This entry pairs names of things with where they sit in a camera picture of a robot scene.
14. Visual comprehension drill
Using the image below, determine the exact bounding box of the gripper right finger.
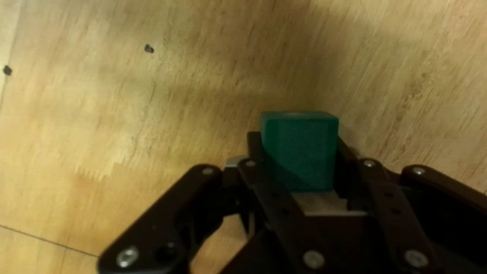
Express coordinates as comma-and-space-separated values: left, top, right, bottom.
335, 137, 487, 274

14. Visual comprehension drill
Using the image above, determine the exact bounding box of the green cube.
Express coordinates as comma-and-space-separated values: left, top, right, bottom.
259, 111, 339, 193

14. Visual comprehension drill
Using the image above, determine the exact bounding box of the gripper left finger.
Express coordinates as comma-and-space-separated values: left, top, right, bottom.
97, 131, 316, 274

